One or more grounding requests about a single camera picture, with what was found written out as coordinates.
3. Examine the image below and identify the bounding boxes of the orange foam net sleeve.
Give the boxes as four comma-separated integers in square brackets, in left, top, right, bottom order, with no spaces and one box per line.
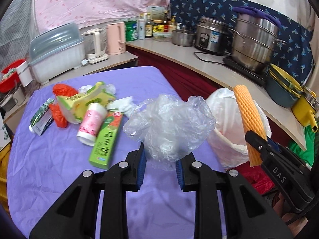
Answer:
[233,85,267,167]

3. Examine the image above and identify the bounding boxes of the green toothpaste box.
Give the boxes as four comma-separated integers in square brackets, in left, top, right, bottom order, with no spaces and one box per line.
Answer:
[89,111,123,169]

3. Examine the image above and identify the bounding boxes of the clear plastic bag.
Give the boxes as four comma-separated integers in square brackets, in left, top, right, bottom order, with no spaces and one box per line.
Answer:
[123,94,216,171]

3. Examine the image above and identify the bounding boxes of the pink white paper cup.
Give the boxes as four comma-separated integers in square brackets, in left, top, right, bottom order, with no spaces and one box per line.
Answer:
[76,103,107,146]

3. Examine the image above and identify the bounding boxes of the white tissue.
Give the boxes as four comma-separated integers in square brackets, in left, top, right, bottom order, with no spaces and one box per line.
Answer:
[106,96,137,118]

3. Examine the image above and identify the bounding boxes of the white paper towel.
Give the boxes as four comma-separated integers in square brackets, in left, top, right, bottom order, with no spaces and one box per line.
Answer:
[78,84,116,95]

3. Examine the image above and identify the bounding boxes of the yellow green snack bag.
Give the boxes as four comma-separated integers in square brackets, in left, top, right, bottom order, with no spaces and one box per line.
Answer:
[56,81,116,124]

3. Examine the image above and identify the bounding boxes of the small green white carton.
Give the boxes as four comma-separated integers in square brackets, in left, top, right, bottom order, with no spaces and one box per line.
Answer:
[29,98,55,136]

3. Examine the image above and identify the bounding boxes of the red plastic bag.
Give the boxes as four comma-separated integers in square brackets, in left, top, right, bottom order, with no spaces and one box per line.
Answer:
[49,83,79,128]

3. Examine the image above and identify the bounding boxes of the white lined trash bin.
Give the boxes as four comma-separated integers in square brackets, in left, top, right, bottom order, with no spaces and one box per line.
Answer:
[206,88,271,169]

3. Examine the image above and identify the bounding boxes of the green plastic bag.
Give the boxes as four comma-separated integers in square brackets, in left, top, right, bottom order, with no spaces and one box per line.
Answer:
[288,125,318,167]

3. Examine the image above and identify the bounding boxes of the yellow enamel pot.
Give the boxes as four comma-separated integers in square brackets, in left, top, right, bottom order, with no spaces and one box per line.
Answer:
[291,86,318,133]

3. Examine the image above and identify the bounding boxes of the stacked teal yellow bowls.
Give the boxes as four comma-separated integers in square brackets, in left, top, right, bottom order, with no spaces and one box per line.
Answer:
[265,64,303,109]

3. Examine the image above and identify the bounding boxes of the black induction cooktop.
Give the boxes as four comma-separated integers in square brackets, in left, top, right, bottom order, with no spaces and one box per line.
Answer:
[223,56,266,87]

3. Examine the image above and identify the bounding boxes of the purple tablecloth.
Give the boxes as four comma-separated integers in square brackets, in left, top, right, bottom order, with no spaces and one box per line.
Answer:
[6,65,228,239]

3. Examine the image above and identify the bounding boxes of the red cabinet curtain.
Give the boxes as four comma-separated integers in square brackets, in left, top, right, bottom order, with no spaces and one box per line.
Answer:
[125,45,286,196]

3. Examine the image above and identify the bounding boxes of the large steel steamer pot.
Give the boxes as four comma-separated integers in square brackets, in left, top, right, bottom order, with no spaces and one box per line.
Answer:
[229,13,286,73]

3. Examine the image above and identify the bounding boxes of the steel rice cooker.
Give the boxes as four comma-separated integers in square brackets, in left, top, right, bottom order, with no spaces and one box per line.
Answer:
[194,16,230,56]

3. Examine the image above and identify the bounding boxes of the white glass kettle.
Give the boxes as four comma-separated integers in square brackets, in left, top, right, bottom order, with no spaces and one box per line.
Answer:
[83,28,109,64]

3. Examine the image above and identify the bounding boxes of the purple cloth on pot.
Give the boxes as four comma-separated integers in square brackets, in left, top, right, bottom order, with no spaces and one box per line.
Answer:
[232,5,282,28]

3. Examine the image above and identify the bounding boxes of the small steel pot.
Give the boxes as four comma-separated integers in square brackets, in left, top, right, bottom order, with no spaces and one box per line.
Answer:
[171,30,195,47]

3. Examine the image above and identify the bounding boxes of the dark soy sauce bottle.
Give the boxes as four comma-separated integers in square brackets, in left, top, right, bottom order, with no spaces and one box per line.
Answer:
[145,13,153,38]

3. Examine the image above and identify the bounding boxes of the pink electric kettle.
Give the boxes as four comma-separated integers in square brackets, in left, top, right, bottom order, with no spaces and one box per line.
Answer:
[106,22,126,55]

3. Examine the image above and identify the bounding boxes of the green canister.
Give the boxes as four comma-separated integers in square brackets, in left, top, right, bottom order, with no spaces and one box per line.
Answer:
[125,21,138,42]

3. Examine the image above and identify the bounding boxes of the lidded white dish rack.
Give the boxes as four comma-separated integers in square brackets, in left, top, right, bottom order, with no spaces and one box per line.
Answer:
[29,23,85,84]

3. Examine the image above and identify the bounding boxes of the red basin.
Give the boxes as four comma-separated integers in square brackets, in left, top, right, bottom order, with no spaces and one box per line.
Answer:
[0,59,25,93]

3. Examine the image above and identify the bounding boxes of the white bottle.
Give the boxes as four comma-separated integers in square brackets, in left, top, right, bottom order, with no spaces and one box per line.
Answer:
[138,14,146,40]

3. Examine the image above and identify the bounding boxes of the white box on counter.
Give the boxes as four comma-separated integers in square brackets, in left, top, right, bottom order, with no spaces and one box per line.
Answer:
[147,5,165,21]

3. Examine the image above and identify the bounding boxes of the blue patterned wall cloth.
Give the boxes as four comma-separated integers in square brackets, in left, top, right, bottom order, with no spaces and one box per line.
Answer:
[170,0,315,85]

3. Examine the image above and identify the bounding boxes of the black power cable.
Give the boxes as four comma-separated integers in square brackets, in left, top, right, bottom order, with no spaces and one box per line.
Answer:
[193,51,226,66]

